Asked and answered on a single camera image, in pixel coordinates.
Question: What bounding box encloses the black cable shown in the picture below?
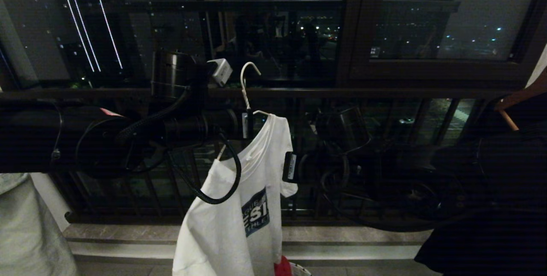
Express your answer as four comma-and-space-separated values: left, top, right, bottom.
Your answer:
169, 133, 242, 205

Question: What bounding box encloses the black hanging garment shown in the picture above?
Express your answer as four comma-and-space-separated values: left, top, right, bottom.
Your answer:
414, 120, 547, 276

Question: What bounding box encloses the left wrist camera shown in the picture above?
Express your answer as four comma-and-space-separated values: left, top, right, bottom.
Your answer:
197, 57, 234, 88

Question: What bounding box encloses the dark metal balcony railing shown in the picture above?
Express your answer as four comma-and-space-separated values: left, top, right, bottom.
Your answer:
0, 87, 518, 226

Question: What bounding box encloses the dark brown window frame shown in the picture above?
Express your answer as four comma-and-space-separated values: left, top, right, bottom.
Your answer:
335, 0, 547, 89

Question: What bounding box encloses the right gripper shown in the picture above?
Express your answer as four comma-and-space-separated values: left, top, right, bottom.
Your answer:
282, 151, 326, 185

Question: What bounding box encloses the red cloth item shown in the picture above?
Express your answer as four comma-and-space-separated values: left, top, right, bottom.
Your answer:
273, 255, 294, 276

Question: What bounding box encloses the pale grey hanging garment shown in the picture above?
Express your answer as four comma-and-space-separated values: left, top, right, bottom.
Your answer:
0, 173, 80, 276

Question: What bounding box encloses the white printed t-shirt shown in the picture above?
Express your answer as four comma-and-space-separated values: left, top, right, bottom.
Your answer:
172, 114, 298, 276

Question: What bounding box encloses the wooden clothes hanger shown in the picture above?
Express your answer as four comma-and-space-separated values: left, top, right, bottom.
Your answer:
494, 68, 547, 132

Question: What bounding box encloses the white wire clothes hanger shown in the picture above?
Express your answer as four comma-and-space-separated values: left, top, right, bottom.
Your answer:
216, 62, 271, 161

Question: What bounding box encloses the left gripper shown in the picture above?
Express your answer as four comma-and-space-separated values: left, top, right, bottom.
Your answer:
194, 109, 256, 141

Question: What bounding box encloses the white laundry basket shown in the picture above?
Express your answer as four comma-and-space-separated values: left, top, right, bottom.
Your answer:
290, 262, 313, 276

